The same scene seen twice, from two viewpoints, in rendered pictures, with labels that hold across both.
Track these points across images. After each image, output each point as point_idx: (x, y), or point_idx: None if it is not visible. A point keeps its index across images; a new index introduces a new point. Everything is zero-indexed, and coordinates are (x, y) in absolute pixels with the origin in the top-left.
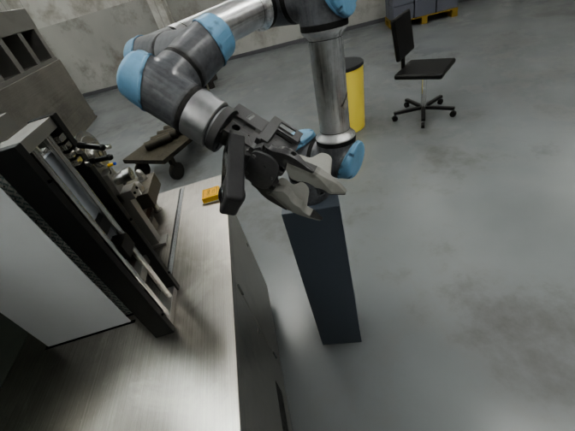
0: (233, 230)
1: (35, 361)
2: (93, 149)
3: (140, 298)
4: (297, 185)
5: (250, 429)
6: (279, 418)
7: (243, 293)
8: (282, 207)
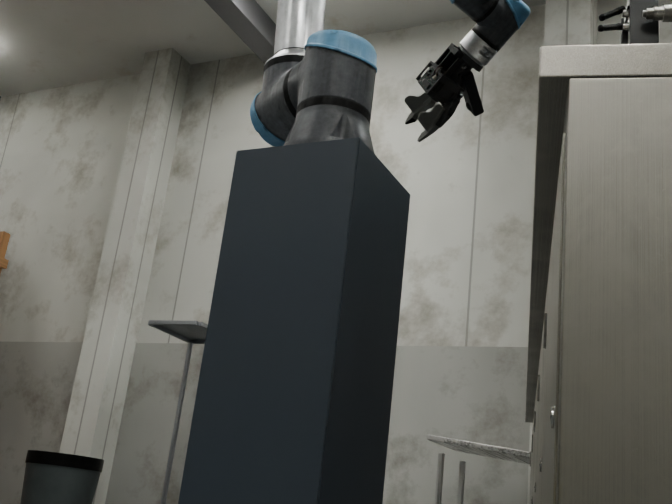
0: (554, 248)
1: None
2: (610, 17)
3: None
4: (426, 112)
5: (540, 375)
6: None
7: (543, 345)
8: (442, 124)
